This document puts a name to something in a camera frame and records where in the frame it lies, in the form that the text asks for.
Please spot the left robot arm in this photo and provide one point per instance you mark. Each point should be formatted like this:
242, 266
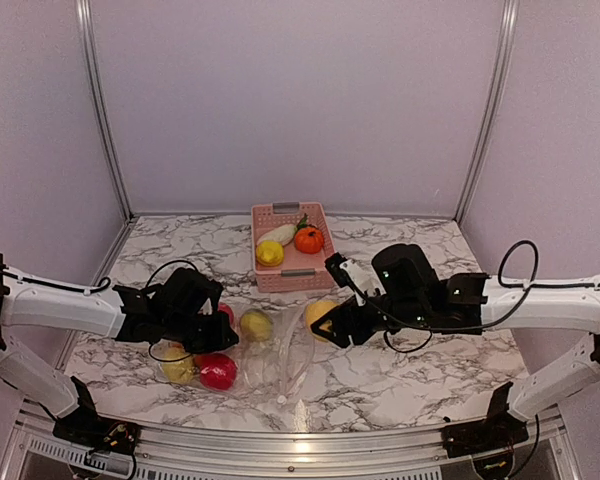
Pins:
184, 309

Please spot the left aluminium frame post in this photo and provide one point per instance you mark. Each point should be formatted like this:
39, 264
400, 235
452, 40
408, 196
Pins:
87, 33

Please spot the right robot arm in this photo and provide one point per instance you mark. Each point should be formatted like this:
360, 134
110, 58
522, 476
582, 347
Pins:
406, 293

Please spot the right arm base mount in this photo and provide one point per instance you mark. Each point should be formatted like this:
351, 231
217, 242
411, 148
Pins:
499, 429

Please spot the pale yellow fake fruit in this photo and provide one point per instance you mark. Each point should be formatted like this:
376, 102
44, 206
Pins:
178, 366

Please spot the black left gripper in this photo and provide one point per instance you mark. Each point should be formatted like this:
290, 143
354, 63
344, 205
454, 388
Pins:
221, 335

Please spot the red fake pepper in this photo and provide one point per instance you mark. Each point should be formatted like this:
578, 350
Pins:
216, 371

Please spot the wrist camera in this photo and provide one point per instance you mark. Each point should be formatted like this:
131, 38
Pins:
213, 291
348, 273

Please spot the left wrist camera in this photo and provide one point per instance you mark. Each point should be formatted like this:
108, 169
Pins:
213, 291

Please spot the pink fake fruit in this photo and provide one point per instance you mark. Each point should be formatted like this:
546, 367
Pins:
226, 309

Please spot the right aluminium frame post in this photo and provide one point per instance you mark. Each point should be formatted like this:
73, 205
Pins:
494, 98

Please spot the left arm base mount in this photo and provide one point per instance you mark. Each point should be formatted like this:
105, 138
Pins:
86, 427

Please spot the clear zip top bag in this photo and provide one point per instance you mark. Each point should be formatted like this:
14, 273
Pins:
264, 369

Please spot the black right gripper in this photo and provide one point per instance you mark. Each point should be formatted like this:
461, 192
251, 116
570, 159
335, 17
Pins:
342, 314

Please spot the orange fake pumpkin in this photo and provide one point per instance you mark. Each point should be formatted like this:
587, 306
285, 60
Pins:
309, 240

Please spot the yellow fake lemon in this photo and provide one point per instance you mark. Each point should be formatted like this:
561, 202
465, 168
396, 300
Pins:
269, 253

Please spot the peach fake fruit with leaf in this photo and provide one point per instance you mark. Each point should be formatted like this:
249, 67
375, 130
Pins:
316, 310

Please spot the front aluminium rail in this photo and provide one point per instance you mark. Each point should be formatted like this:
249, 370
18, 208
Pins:
171, 452

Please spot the pink perforated plastic basket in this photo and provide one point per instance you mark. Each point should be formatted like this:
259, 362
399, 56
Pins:
298, 271

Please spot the aluminium frame post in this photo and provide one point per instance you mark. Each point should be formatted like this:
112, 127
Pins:
87, 33
494, 98

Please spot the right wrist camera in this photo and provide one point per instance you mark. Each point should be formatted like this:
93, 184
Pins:
348, 273

